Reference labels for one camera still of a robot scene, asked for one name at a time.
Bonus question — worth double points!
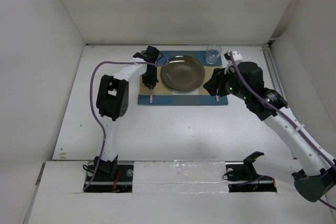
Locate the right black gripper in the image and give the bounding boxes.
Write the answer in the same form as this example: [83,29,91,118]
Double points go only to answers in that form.
[202,65,250,101]

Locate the pink handled fork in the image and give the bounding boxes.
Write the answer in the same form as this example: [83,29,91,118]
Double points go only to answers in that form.
[149,89,154,104]

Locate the pink handled knife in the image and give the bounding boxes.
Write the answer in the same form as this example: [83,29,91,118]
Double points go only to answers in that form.
[216,88,219,102]

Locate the blue and beige placemat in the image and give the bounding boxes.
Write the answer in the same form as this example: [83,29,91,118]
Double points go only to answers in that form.
[138,50,228,106]

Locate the clear drinking glass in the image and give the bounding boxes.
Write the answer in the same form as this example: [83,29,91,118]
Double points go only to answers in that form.
[205,45,222,65]

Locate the dark brown ceramic plate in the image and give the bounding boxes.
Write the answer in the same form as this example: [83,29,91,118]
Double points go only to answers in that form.
[161,56,205,92]

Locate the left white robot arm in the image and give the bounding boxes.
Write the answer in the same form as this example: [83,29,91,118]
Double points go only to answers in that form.
[89,46,161,180]

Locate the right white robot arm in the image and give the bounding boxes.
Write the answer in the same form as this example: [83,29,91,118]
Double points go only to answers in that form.
[203,62,335,202]

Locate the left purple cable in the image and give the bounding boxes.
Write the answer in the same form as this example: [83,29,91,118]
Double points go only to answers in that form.
[83,53,170,190]

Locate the purple cable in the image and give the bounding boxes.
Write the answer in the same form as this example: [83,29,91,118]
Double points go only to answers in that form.
[228,52,336,210]
[83,53,170,190]

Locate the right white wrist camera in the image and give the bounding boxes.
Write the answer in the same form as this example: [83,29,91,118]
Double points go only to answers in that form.
[224,50,243,64]

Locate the aluminium side rail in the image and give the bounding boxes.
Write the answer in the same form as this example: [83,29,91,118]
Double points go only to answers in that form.
[261,43,280,92]

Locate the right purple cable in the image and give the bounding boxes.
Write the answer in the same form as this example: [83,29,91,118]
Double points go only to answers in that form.
[228,52,336,210]

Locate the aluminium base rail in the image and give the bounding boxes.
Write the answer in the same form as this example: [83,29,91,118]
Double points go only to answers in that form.
[83,161,277,194]

